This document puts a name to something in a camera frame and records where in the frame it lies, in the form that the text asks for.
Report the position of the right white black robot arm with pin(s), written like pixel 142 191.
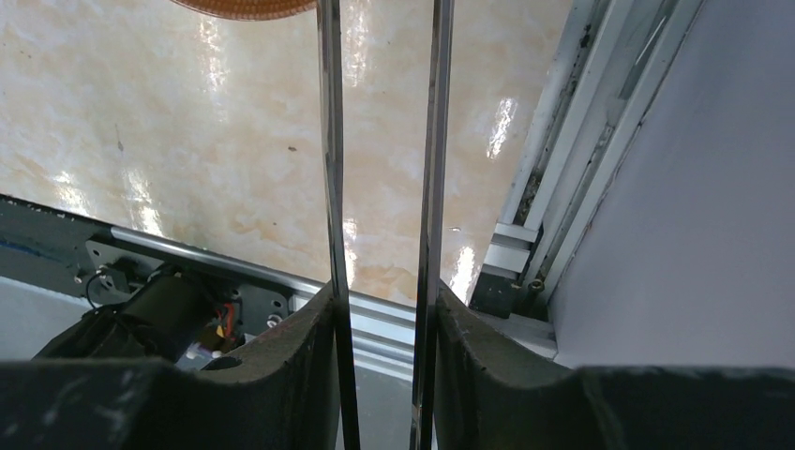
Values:
pixel 110 381

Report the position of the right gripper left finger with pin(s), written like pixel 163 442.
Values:
pixel 279 391

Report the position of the silver metal tongs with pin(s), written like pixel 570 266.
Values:
pixel 385 71

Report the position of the patterned round plate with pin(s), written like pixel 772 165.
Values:
pixel 248 10

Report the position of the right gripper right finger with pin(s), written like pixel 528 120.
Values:
pixel 492 393

